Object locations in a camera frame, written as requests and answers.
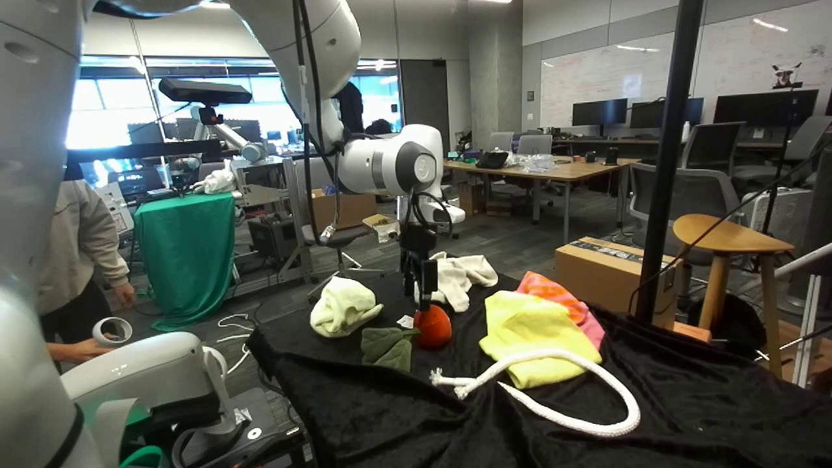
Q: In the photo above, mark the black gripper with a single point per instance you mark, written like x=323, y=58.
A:
x=419, y=248

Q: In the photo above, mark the olive green cloth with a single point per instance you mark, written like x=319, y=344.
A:
x=432, y=328

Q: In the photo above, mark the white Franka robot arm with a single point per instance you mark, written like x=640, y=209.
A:
x=381, y=165

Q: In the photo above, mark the pink shirt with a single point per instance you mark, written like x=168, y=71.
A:
x=554, y=289

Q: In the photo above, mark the white cloth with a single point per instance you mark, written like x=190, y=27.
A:
x=463, y=275

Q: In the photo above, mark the pale yellow cloth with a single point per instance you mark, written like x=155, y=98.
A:
x=341, y=308

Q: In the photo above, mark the small cardboard box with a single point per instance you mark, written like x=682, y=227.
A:
x=471, y=202

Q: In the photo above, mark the cardboard box on chair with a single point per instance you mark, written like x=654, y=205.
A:
x=355, y=211

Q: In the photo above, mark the grey office chair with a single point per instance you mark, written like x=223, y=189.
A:
x=299, y=224

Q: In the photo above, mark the black laptop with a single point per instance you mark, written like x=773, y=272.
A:
x=492, y=159

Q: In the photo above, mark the long wooden table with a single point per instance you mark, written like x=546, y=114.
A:
x=554, y=170

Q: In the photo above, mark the large cardboard box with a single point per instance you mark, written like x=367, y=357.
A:
x=598, y=275

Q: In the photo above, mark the light grey desk chair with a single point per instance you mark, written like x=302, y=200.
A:
x=535, y=145

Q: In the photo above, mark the white bundle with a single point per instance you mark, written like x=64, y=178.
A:
x=215, y=180

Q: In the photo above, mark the green drape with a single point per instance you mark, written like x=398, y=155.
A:
x=186, y=257

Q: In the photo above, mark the black pole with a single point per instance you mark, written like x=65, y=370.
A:
x=667, y=157

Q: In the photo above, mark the grey padded chair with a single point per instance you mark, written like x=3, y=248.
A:
x=704, y=194

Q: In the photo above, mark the black horizontal bar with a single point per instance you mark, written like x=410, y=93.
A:
x=158, y=150

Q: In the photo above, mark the wooden stool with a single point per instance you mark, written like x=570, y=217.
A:
x=730, y=235

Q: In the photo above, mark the black table cloth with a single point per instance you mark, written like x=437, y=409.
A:
x=711, y=408

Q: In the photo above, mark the white paper sign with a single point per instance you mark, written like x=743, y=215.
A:
x=119, y=205

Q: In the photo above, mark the person in beige sweater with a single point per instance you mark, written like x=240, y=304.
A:
x=73, y=235

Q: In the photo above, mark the wide black computer monitor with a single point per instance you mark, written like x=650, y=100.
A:
x=762, y=106

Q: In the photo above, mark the small dark figurine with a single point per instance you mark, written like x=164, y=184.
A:
x=787, y=77

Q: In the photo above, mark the black camera on stand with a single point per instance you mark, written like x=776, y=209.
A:
x=204, y=93

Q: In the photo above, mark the aluminium frame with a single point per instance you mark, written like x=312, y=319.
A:
x=806, y=313

